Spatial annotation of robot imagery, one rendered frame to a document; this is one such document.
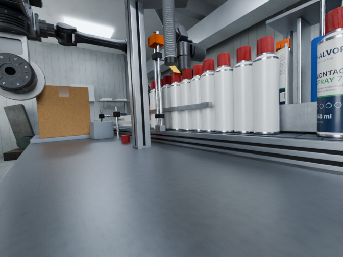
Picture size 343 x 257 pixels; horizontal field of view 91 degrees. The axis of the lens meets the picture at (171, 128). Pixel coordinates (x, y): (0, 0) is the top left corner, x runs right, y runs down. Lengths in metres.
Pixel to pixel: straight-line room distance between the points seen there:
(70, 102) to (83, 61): 6.24
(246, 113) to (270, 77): 0.09
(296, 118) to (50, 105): 1.03
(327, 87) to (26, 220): 0.44
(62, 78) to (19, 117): 1.76
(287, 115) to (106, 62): 7.20
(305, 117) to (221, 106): 0.17
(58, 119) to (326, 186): 1.05
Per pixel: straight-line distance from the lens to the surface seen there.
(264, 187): 0.26
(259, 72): 0.42
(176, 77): 0.63
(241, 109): 0.44
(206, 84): 0.50
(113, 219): 0.19
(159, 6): 0.68
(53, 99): 1.08
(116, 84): 7.30
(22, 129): 6.63
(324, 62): 0.39
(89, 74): 7.20
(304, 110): 0.44
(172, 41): 0.52
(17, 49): 1.00
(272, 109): 0.41
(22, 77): 0.92
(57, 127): 1.08
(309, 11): 0.52
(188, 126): 0.57
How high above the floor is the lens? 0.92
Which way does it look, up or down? 4 degrees down
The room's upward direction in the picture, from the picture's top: 3 degrees counter-clockwise
